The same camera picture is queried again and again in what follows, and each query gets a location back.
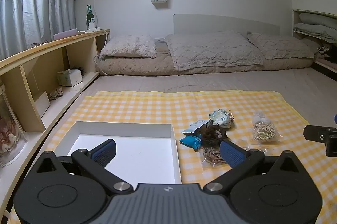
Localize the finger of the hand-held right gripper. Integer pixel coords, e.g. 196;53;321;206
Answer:
303;125;337;157

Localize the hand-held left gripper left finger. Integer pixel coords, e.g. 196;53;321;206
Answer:
34;138;133;194

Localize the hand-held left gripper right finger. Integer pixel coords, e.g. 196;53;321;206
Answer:
203;140;306;194

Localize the white shallow cardboard box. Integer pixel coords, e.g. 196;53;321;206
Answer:
42;121;183;185

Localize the white and blue packet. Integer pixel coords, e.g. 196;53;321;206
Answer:
182;119;211;135

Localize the white cotton wad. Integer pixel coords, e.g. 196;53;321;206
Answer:
252;112;269;123

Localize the dark brown scrunchie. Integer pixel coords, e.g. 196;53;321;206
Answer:
201;123;228;147

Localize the woven coaster in clear bag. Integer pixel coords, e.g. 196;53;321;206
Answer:
249;120;284;144

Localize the blue snack packet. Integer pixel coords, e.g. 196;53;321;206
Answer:
179;135;203;152

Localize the yellow checked blanket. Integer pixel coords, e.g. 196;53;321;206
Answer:
8;90;314;224

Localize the taupe bed sheet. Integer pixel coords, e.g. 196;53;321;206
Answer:
43;66;337;132

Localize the white card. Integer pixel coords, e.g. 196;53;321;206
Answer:
34;91;51;117

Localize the pale green tissue box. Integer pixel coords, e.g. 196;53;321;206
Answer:
57;69;82;87

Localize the dark patterned cloth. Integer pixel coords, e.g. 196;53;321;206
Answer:
316;43;337;64

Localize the small beige quilted pillow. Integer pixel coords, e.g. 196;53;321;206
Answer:
247;33;315;60

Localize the clear plastic bag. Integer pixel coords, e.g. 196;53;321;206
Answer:
0;84;30;167

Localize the wooden bedside shelf unit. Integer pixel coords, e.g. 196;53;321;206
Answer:
0;29;111;224

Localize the large beige quilted pillow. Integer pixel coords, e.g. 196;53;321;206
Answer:
165;31;264;71

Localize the folded grey bedding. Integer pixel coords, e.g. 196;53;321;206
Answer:
293;12;337;43

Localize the fluffy beige pillow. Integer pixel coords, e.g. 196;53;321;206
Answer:
100;35;157;58

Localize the lavender flat box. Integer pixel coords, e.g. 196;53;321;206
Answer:
53;28;79;41

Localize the white headboard panel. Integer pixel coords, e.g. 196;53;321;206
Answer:
173;14;280;36

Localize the green glass bottle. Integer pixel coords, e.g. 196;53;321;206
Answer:
86;5;95;30

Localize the grey curtain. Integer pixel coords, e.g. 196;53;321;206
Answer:
0;0;78;60

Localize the brown cord in clear bag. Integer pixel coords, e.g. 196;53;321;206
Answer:
201;146;233;168

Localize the floral drawstring pouch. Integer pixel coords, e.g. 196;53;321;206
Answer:
209;109;235;128

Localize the beige rope bundle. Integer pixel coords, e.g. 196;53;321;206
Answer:
47;87;64;102

